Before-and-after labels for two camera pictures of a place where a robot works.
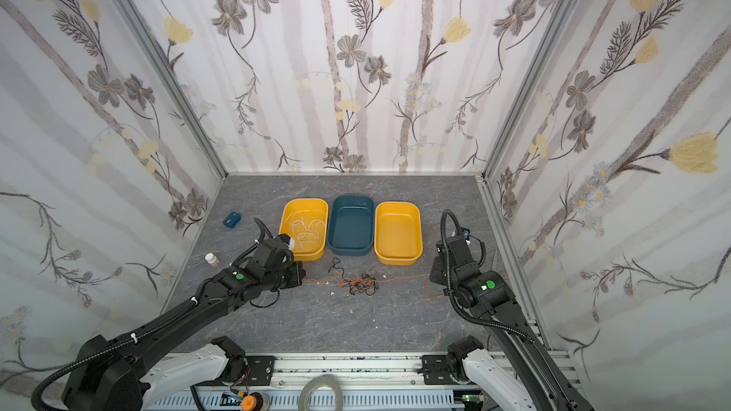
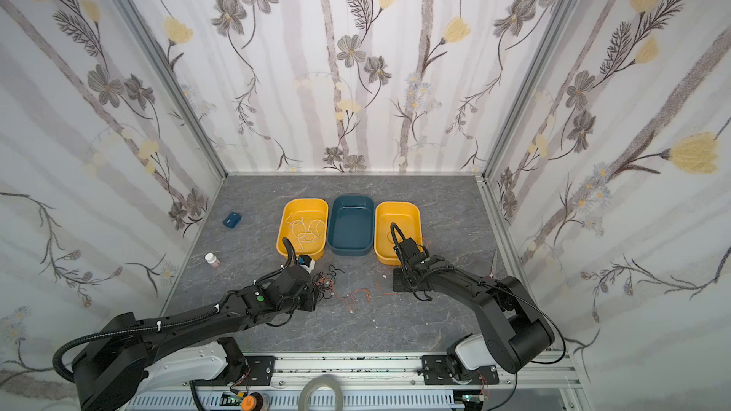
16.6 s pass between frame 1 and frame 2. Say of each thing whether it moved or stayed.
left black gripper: moved
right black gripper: moved
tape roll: stayed
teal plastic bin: stayed
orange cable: moved
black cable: moved
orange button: stayed
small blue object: stayed
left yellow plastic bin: stayed
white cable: stayed
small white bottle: stayed
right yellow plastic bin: stayed
